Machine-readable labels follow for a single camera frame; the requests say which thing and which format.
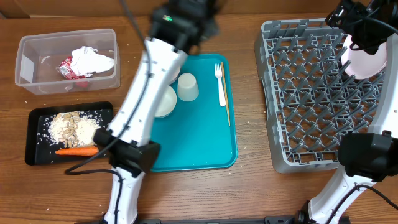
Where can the white paper cup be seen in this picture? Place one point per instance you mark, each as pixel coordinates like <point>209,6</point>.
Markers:
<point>187,87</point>

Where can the spilled rice pile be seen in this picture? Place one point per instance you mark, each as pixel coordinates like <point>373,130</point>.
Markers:
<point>86,129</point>

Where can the orange carrot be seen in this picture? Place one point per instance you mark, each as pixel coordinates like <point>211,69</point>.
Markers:
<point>78,151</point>

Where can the clear plastic bin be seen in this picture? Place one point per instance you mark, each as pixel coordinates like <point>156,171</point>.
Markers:
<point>38,56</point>

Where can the black plastic tray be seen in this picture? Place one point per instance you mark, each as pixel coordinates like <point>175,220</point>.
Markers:
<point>40,148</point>

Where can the white round plate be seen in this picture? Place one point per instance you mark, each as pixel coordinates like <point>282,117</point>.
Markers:
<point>363,65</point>

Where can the white plastic fork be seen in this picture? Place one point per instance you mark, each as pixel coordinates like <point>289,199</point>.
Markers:
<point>221,95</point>

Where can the red snack wrapper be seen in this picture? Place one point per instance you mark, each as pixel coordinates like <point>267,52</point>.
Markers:
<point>65,69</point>

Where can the grey dishwasher rack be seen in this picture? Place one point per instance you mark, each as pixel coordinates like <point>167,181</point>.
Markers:
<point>311,101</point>

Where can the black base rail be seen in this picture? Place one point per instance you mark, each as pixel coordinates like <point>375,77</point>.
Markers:
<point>286,219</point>

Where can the white bowl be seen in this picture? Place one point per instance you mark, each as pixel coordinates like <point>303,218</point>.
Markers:
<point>167,103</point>

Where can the peanuts in pink bowl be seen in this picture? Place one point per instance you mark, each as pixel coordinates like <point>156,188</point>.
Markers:
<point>64,128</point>

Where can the white napkin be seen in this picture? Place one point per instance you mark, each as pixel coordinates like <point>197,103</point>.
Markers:
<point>86,62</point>

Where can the wooden chopstick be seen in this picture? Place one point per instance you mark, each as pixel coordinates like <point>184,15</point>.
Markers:
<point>225,93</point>

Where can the pink bowl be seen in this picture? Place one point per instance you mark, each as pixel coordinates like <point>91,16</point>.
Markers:
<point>175,75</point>

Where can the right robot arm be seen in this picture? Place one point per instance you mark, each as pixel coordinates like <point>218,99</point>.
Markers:
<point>365,158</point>

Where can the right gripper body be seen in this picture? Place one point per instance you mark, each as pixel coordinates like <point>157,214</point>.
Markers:
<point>364,22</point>

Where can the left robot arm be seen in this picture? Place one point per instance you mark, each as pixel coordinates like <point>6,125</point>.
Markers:
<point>176,27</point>

